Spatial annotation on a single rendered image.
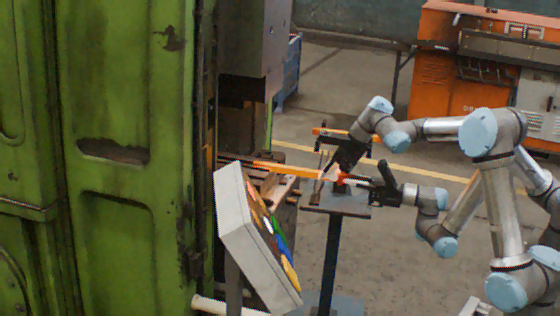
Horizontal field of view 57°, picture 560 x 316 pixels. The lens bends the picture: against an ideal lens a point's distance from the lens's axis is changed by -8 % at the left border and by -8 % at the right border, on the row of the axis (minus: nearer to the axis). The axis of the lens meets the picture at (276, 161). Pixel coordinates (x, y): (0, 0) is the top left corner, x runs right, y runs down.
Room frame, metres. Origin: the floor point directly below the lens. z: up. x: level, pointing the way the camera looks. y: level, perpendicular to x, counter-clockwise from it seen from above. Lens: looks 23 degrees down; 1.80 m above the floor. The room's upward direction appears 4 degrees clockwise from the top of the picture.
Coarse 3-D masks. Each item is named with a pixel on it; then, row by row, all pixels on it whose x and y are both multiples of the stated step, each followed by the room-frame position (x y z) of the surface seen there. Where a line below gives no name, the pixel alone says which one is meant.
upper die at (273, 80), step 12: (276, 72) 1.79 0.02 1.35; (228, 84) 1.72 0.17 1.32; (240, 84) 1.71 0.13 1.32; (252, 84) 1.70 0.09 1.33; (264, 84) 1.69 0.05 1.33; (276, 84) 1.80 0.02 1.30; (228, 96) 1.72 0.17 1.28; (240, 96) 1.71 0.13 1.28; (252, 96) 1.70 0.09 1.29; (264, 96) 1.69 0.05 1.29
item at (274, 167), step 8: (272, 168) 1.79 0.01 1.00; (280, 168) 1.78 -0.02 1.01; (288, 168) 1.78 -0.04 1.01; (296, 168) 1.78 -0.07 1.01; (304, 168) 1.78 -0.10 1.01; (304, 176) 1.76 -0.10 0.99; (312, 176) 1.75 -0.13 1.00; (344, 176) 1.72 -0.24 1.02; (352, 176) 1.72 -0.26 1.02; (360, 176) 1.73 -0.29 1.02
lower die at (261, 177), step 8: (224, 152) 1.93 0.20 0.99; (248, 160) 1.85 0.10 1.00; (256, 160) 1.87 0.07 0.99; (264, 160) 1.87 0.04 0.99; (272, 160) 1.88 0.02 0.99; (216, 168) 1.78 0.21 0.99; (248, 168) 1.80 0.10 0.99; (256, 168) 1.79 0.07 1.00; (264, 168) 1.79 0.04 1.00; (248, 176) 1.74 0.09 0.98; (256, 176) 1.74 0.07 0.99; (264, 176) 1.74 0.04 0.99; (272, 176) 1.82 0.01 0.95; (256, 184) 1.69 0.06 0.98; (264, 184) 1.73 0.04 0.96; (272, 184) 1.83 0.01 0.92; (264, 192) 1.73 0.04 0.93
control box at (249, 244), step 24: (240, 168) 1.34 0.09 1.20; (216, 192) 1.25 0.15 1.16; (240, 192) 1.20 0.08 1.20; (240, 216) 1.09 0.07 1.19; (264, 216) 1.26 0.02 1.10; (240, 240) 1.05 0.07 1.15; (264, 240) 1.08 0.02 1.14; (240, 264) 1.05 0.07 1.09; (264, 264) 1.06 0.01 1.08; (264, 288) 1.06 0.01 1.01; (288, 288) 1.07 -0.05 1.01
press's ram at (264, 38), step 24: (240, 0) 1.66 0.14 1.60; (264, 0) 1.64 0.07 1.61; (288, 0) 1.88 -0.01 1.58; (240, 24) 1.66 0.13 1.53; (264, 24) 1.64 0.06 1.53; (288, 24) 1.90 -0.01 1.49; (240, 48) 1.66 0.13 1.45; (264, 48) 1.65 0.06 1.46; (288, 48) 1.92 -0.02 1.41; (240, 72) 1.65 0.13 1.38; (264, 72) 1.66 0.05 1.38
